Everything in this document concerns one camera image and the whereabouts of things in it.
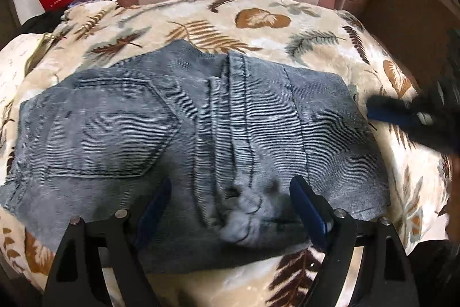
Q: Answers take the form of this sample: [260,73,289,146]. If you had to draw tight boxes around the leaf print blanket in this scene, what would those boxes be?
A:
[0,0,453,307]

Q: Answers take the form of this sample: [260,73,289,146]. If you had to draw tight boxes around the black cloth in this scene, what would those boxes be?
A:
[20,10,67,36]

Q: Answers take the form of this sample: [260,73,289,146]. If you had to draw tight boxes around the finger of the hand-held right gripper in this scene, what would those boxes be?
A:
[367,95,434,129]

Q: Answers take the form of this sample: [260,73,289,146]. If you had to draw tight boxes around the person's right forearm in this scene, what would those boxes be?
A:
[444,153,460,243]

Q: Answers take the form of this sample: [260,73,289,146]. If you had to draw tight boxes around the brown cardboard box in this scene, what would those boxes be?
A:
[356,0,460,92]

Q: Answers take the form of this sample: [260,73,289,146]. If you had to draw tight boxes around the blue grey denim pants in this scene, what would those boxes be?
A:
[0,40,392,275]

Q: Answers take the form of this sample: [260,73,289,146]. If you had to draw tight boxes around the white small print pillow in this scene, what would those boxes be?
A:
[0,34,44,113]

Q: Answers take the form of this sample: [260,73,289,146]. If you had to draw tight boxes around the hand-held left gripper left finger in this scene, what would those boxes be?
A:
[43,177,172,307]

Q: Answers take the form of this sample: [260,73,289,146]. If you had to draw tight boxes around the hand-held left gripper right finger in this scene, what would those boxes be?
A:
[289,176,418,307]

